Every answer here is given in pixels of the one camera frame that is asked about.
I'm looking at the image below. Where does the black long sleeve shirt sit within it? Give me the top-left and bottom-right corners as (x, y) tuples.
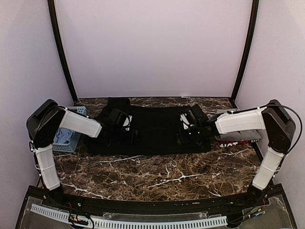
(83, 98), (212, 156)

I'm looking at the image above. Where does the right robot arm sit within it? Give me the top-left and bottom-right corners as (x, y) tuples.
(176, 100), (297, 207)

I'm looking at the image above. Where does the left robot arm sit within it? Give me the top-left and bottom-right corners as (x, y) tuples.
(26, 99), (139, 208)

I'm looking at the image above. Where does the red black folded shirt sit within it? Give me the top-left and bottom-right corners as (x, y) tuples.
(217, 139), (259, 148)

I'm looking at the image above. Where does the grey folded shirt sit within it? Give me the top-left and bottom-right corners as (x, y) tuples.
(214, 108), (263, 143)

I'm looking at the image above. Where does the light blue plastic basket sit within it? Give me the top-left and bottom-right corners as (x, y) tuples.
(51, 106), (88, 153)

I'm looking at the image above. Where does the light blue shirt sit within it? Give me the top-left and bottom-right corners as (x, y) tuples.
(54, 128), (74, 145)

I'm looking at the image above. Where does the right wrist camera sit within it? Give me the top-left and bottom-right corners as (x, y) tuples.
(179, 108), (197, 129)

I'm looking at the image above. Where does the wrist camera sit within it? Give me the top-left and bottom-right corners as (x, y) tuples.
(179, 108), (197, 129)
(109, 109), (129, 126)

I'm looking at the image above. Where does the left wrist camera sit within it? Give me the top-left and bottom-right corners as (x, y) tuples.
(109, 109), (129, 126)

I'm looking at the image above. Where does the black front rail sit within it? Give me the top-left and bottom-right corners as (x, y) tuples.
(26, 186), (264, 215)

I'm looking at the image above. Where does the white slotted cable duct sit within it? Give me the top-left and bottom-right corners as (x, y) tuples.
(30, 203), (228, 229)

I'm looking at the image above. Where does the right acrylic base plate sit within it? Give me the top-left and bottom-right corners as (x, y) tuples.
(239, 195), (294, 229)

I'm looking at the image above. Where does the acrylic base plate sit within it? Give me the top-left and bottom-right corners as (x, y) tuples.
(239, 195), (294, 229)
(15, 197), (72, 229)

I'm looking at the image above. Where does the left acrylic base plate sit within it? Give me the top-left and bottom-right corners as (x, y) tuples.
(15, 197), (72, 229)

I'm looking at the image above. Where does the right black frame post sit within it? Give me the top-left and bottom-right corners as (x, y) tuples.
(230, 0), (259, 104)

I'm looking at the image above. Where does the black frame post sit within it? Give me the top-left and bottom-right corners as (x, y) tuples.
(47, 0), (78, 103)
(230, 0), (259, 104)

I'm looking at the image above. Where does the left black frame post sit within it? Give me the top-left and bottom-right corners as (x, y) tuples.
(47, 0), (78, 103)

